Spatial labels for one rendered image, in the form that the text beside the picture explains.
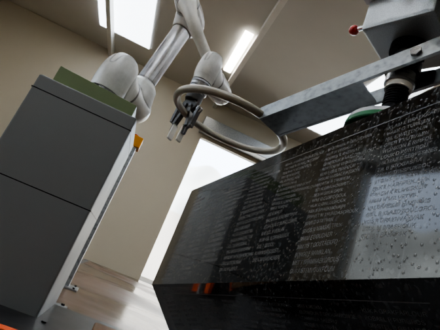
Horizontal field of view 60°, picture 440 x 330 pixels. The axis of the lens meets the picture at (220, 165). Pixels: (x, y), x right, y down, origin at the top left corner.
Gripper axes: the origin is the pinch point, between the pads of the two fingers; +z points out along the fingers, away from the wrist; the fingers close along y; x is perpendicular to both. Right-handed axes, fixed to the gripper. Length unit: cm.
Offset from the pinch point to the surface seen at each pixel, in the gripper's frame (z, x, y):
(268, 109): -10.8, -12.0, 45.9
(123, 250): 83, 426, -412
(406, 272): 36, -65, 105
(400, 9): -38, -27, 82
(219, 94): -8.3, -22.0, 32.0
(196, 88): -8.7, -23.9, 22.4
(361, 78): -20, -20, 76
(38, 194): 46, -32, -16
